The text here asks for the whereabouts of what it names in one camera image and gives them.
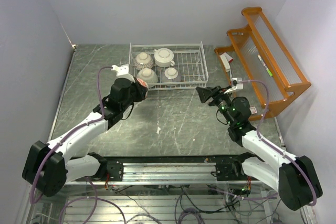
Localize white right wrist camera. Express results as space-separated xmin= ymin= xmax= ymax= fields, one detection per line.
xmin=225 ymin=78 xmax=244 ymax=93

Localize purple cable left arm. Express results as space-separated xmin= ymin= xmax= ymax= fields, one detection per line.
xmin=29 ymin=66 xmax=116 ymax=205

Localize white wire dish rack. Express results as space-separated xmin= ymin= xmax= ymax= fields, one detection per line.
xmin=129 ymin=42 xmax=208 ymax=91

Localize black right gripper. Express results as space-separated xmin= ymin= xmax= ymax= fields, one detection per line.
xmin=197 ymin=86 xmax=235 ymax=125

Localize pale green bowl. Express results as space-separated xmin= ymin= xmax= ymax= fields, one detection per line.
xmin=137 ymin=68 xmax=159 ymax=88

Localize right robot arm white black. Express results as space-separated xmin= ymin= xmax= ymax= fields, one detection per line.
xmin=196 ymin=86 xmax=323 ymax=210

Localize loose cables under table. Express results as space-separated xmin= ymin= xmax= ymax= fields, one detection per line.
xmin=57 ymin=182 xmax=297 ymax=224

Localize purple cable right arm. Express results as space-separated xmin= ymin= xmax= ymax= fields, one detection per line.
xmin=236 ymin=79 xmax=317 ymax=207

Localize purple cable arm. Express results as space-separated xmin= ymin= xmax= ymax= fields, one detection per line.
xmin=29 ymin=66 xmax=116 ymax=205
xmin=236 ymin=79 xmax=317 ymax=207

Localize white red eraser block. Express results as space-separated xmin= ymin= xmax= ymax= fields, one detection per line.
xmin=219 ymin=52 xmax=233 ymax=72

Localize grey striped bowl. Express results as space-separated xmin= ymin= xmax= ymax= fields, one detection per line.
xmin=161 ymin=67 xmax=182 ymax=86

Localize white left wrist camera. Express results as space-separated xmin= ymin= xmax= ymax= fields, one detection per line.
xmin=111 ymin=64 xmax=135 ymax=82

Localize marker pen on shelf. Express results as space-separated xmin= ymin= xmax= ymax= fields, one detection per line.
xmin=258 ymin=55 xmax=273 ymax=77

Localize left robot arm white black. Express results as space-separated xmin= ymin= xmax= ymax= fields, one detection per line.
xmin=22 ymin=78 xmax=149 ymax=197

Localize aluminium mounting rail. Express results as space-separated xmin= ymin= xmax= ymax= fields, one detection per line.
xmin=65 ymin=161 xmax=305 ymax=183

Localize brown patterned bowl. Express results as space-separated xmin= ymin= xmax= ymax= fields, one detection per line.
xmin=133 ymin=52 xmax=154 ymax=70

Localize orange wooden shelf rack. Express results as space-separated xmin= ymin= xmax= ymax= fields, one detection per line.
xmin=214 ymin=7 xmax=311 ymax=118

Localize white bowl red pattern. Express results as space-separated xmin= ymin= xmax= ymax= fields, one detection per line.
xmin=136 ymin=78 xmax=149 ymax=95

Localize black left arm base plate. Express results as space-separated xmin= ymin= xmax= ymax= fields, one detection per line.
xmin=91 ymin=160 xmax=124 ymax=182

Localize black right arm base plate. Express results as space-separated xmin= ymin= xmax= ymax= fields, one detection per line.
xmin=211 ymin=161 xmax=248 ymax=182

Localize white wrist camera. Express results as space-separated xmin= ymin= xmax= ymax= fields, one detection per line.
xmin=225 ymin=78 xmax=244 ymax=93
xmin=111 ymin=64 xmax=135 ymax=82

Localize cream two-handled soup bowl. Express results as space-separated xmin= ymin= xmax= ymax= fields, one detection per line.
xmin=154 ymin=48 xmax=175 ymax=68

